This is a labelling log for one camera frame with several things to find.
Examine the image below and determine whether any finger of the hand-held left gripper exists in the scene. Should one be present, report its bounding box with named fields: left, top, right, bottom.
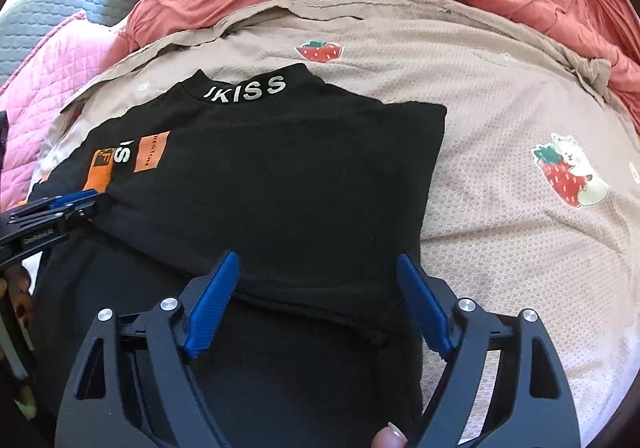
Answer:
left=7, top=202, right=101, bottom=232
left=12, top=190, right=109, bottom=219

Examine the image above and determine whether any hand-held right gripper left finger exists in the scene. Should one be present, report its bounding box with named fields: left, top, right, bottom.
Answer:
left=54, top=250, right=241, bottom=448

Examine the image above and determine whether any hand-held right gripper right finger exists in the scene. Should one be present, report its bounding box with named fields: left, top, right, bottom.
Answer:
left=395, top=253, right=583, bottom=448

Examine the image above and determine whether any black shirt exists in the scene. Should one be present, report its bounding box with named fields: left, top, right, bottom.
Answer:
left=27, top=63, right=448, bottom=448

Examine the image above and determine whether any person's left hand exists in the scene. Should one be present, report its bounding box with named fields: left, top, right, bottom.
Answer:
left=0, top=266, right=36, bottom=361

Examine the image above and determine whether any person's right hand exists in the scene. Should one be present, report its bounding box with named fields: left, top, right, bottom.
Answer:
left=372, top=422, right=409, bottom=448

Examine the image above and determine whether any beige strawberry print blanket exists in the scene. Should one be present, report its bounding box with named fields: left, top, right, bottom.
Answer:
left=30, top=0, right=640, bottom=429

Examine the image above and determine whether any pink quilted blanket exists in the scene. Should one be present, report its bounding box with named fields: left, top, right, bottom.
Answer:
left=0, top=10, right=133, bottom=209

